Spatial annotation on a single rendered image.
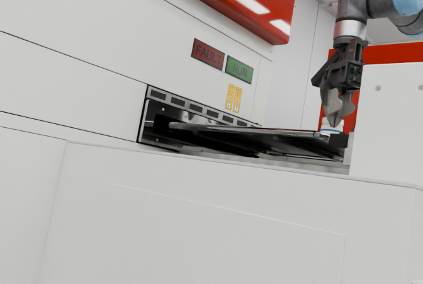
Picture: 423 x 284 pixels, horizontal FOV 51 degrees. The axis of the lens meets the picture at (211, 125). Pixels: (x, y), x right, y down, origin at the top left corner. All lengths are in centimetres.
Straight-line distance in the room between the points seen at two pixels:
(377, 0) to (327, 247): 75
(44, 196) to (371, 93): 59
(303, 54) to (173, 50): 347
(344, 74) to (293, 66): 323
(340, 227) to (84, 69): 59
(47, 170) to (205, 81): 46
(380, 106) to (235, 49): 71
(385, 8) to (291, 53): 317
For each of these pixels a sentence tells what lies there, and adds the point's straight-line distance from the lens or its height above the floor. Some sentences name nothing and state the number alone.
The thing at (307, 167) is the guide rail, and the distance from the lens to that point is 81.
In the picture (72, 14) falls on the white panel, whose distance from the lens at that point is 89.
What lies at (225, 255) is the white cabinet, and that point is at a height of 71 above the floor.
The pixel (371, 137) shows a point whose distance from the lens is 54.
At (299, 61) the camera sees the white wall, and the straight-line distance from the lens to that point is 438.
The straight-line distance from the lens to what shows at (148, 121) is 97.
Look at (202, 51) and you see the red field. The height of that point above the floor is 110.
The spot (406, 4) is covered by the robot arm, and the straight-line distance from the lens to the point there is 111.
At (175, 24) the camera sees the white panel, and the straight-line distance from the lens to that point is 105.
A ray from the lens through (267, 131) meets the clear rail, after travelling 80.
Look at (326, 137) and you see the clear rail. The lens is 77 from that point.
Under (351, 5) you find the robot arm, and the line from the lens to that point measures 115.
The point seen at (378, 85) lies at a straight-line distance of 56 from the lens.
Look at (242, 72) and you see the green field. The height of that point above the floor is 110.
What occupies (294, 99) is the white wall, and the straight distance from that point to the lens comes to 429.
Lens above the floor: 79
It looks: 7 degrees up
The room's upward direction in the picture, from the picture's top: 10 degrees clockwise
